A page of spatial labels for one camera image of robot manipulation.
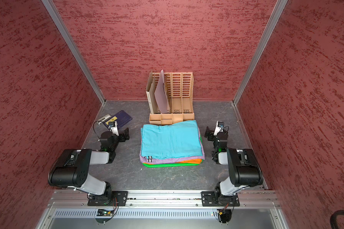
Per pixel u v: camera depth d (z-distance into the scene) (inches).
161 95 40.5
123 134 33.5
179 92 46.3
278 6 27.9
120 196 29.4
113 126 31.7
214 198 28.9
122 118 43.2
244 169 18.3
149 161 29.9
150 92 34.4
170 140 33.0
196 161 30.5
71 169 18.4
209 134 33.0
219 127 31.7
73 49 34.7
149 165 30.5
